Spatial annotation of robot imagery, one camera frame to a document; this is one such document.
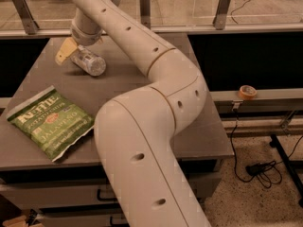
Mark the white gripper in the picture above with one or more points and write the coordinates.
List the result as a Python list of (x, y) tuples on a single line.
[(84, 36)]

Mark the clear plastic water bottle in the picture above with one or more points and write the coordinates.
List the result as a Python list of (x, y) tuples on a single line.
[(89, 62)]

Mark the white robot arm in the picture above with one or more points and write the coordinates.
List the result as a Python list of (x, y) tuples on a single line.
[(133, 131)]

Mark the green Kettle chips bag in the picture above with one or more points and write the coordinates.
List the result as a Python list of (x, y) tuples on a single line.
[(51, 121)]

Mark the lower grey drawer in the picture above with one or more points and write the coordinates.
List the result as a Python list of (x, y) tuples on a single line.
[(109, 215)]

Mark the grey drawer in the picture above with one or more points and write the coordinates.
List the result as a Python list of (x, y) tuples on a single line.
[(49, 196), (109, 215)]

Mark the orange tape roll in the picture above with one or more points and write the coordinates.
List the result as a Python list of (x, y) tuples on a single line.
[(247, 92)]

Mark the upper grey drawer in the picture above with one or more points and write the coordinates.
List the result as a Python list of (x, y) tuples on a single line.
[(49, 196)]

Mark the left metal glass bracket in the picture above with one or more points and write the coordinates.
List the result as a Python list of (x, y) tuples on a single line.
[(29, 24)]

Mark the metal glass bracket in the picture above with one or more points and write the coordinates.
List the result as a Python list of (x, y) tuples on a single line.
[(29, 24), (221, 14), (145, 13)]

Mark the middle metal glass bracket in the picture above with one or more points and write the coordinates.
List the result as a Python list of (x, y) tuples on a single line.
[(145, 13)]

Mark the right metal glass bracket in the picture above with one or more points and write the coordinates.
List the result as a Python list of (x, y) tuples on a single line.
[(221, 14)]

